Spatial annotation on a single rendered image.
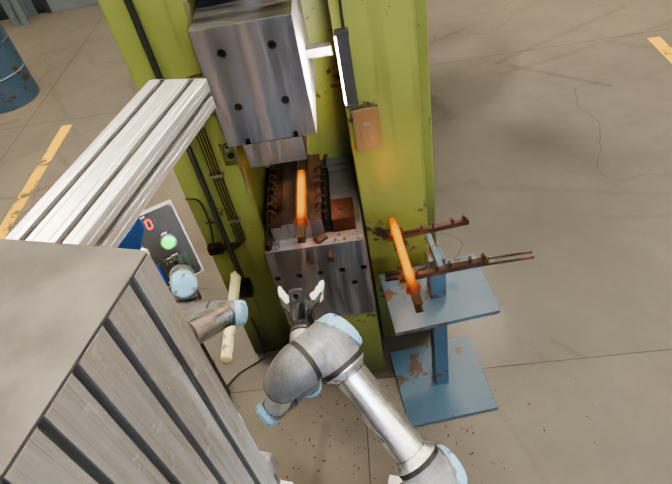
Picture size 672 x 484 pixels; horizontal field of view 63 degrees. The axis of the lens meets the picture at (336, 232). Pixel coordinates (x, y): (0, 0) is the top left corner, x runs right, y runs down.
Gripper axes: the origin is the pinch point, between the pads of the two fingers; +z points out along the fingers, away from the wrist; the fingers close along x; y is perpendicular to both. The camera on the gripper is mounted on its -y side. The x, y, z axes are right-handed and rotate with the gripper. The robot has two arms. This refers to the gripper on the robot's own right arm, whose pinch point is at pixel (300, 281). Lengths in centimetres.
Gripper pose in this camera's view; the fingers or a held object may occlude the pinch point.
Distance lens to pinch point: 186.1
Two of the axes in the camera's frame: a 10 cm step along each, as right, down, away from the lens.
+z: -0.4, -6.9, 7.3
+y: 1.5, 7.1, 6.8
